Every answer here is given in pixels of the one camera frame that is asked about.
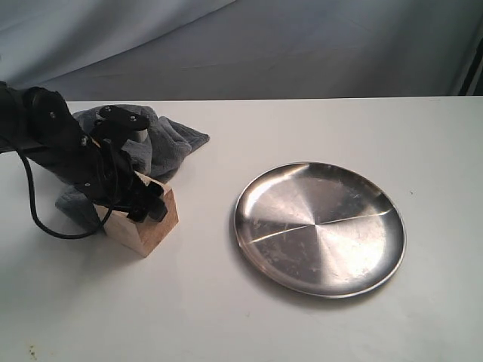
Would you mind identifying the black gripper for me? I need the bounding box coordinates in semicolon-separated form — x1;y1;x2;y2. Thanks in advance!
1;82;168;222

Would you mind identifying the wooden cube block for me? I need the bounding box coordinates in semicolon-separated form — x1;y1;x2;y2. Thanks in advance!
104;172;179;257

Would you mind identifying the grey fleece towel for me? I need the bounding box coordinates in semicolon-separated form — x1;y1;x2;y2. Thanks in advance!
55;104;210;231

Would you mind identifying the grey backdrop cloth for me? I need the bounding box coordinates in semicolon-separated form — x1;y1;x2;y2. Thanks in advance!
1;1;482;100

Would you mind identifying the round steel plate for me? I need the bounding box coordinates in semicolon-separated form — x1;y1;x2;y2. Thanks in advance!
232;161;407;299

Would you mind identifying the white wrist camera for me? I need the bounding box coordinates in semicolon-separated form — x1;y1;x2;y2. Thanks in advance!
91;105;149;147

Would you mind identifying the black cable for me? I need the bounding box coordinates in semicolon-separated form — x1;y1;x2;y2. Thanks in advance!
0;135;118;240

